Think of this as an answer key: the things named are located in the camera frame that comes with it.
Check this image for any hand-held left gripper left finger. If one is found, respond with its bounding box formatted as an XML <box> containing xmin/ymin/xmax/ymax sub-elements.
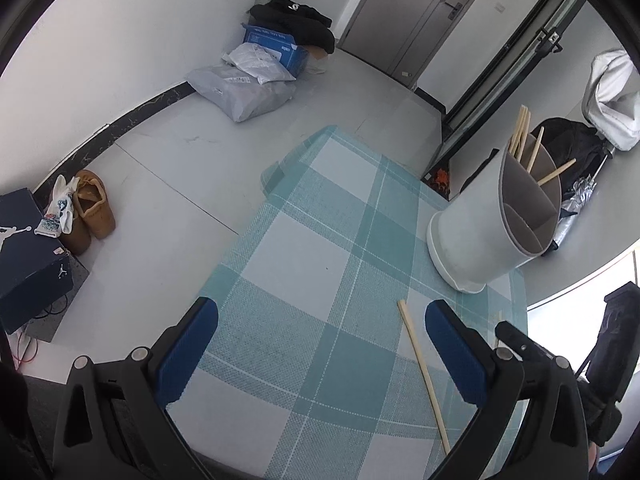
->
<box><xmin>52</xmin><ymin>296</ymin><xmax>220</xmax><ymax>480</ymax></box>

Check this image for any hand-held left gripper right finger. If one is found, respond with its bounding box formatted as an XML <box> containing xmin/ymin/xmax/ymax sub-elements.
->
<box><xmin>425</xmin><ymin>299</ymin><xmax>591</xmax><ymax>480</ymax></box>

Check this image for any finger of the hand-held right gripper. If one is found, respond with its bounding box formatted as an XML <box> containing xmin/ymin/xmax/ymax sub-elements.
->
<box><xmin>495</xmin><ymin>321</ymin><xmax>572</xmax><ymax>372</ymax></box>

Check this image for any wooden chopstick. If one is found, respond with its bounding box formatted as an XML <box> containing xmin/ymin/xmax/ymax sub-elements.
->
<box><xmin>536</xmin><ymin>158</ymin><xmax>577</xmax><ymax>184</ymax></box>
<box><xmin>526</xmin><ymin>126</ymin><xmax>546</xmax><ymax>172</ymax></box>
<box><xmin>507</xmin><ymin>105</ymin><xmax>527</xmax><ymax>155</ymax></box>
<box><xmin>515</xmin><ymin>109</ymin><xmax>532</xmax><ymax>161</ymax></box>
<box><xmin>397</xmin><ymin>299</ymin><xmax>452</xmax><ymax>455</ymax></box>

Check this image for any white utensil holder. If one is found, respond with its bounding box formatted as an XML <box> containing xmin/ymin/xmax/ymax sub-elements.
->
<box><xmin>426</xmin><ymin>147</ymin><xmax>565</xmax><ymax>295</ymax></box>

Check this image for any teal checked tablecloth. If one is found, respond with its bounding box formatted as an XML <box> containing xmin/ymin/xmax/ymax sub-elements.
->
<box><xmin>197</xmin><ymin>125</ymin><xmax>528</xmax><ymax>480</ymax></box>

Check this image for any silver folded umbrella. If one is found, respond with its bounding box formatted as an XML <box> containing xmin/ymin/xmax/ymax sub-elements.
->
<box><xmin>550</xmin><ymin>152</ymin><xmax>615</xmax><ymax>256</ymax></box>

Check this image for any brown suede shoe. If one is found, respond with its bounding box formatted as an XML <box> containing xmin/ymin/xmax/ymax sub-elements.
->
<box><xmin>72</xmin><ymin>170</ymin><xmax>117</xmax><ymax>240</ymax></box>
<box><xmin>60</xmin><ymin>210</ymin><xmax>93</xmax><ymax>256</ymax></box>

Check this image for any dark blue shoe box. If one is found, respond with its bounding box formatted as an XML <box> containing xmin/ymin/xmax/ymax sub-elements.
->
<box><xmin>0</xmin><ymin>189</ymin><xmax>76</xmax><ymax>335</ymax></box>

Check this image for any white patterned cloth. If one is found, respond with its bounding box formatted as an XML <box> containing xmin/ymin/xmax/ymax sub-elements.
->
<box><xmin>34</xmin><ymin>175</ymin><xmax>80</xmax><ymax>237</ymax></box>

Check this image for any black hanging backpack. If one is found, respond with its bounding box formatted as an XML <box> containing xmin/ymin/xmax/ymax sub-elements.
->
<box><xmin>460</xmin><ymin>117</ymin><xmax>608</xmax><ymax>196</ymax></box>

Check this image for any white hanging bag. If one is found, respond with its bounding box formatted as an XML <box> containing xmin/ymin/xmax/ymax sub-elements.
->
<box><xmin>582</xmin><ymin>49</ymin><xmax>640</xmax><ymax>152</ymax></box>

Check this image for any grey parcel bag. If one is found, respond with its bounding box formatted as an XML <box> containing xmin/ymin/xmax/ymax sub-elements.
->
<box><xmin>185</xmin><ymin>65</ymin><xmax>297</xmax><ymax>123</ymax></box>

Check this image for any black framed glass door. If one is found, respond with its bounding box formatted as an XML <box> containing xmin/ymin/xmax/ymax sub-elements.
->
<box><xmin>440</xmin><ymin>0</ymin><xmax>587</xmax><ymax>161</ymax></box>

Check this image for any white plastic bag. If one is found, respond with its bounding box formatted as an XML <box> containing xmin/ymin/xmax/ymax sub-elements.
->
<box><xmin>221</xmin><ymin>42</ymin><xmax>297</xmax><ymax>85</ymax></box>

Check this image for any blue cardboard box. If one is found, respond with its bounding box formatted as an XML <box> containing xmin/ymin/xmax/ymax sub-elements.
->
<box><xmin>241</xmin><ymin>24</ymin><xmax>309</xmax><ymax>73</ymax></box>

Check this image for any black bag on floor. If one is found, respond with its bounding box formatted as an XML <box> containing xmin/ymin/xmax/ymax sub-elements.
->
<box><xmin>248</xmin><ymin>0</ymin><xmax>336</xmax><ymax>53</ymax></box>

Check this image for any grey door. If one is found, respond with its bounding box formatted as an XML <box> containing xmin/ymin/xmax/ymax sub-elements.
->
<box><xmin>336</xmin><ymin>0</ymin><xmax>506</xmax><ymax>88</ymax></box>

